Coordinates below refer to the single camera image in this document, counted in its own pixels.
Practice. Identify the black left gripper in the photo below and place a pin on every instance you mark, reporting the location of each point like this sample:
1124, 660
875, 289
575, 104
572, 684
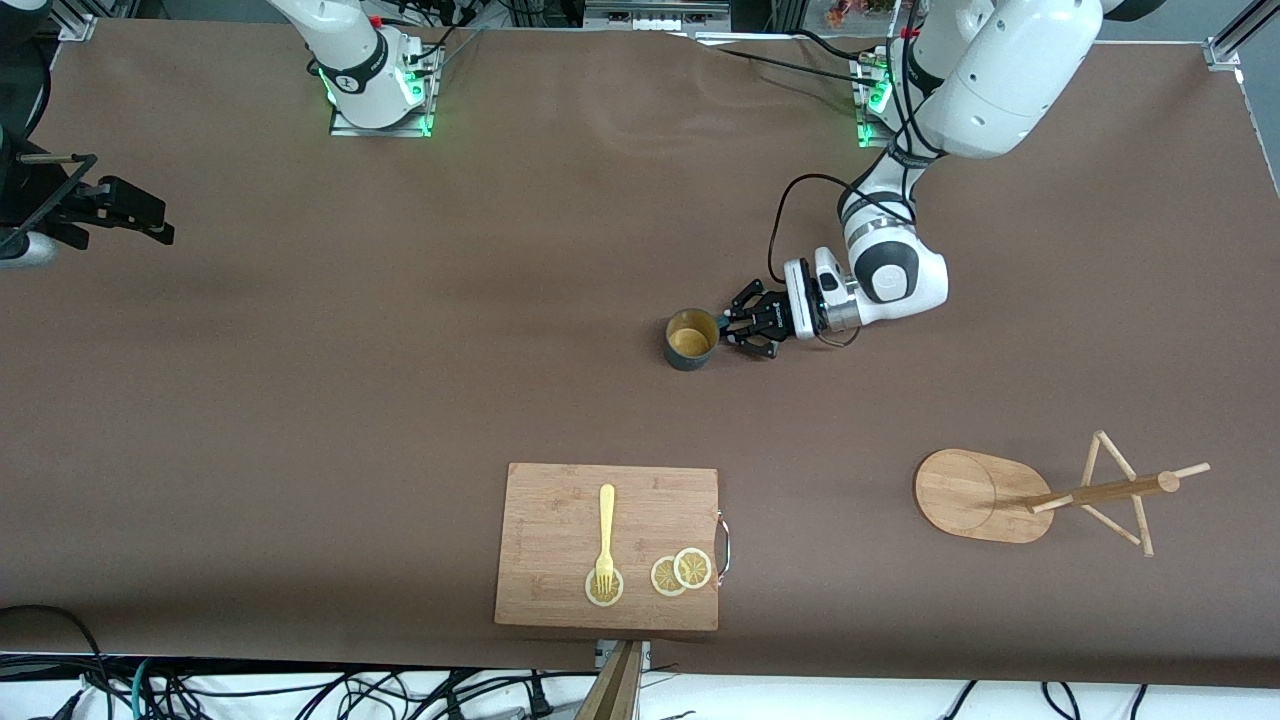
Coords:
770, 318

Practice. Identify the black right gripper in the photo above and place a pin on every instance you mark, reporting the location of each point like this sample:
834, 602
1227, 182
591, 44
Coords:
22, 185

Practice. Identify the teal ribbed cup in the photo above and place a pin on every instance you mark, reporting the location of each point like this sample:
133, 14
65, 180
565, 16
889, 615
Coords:
690, 345

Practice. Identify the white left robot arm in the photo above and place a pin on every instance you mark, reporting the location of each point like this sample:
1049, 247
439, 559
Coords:
1000, 80

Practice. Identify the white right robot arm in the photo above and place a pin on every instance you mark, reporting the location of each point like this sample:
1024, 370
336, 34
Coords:
350, 50

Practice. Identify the wooden cup rack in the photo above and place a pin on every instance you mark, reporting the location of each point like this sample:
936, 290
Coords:
970, 495

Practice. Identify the yellow plastic fork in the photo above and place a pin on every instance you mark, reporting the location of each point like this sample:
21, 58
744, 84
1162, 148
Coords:
606, 520

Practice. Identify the lemon slice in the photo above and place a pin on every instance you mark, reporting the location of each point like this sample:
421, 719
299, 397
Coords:
592, 595
693, 567
662, 580

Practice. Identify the bamboo cutting board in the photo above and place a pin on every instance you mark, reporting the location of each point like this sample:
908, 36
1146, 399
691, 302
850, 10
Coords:
550, 530

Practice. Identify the grey power strip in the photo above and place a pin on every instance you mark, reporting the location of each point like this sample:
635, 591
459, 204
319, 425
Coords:
655, 12

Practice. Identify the aluminium frame corner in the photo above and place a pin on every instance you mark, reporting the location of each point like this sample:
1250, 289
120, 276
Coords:
78, 20
1230, 45

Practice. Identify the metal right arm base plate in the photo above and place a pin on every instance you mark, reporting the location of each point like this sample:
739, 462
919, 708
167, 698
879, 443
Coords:
425, 128

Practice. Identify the metal post bracket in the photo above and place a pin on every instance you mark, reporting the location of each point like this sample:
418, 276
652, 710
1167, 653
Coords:
603, 652

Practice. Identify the wooden camera post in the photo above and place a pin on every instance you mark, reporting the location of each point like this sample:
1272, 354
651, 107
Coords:
612, 690

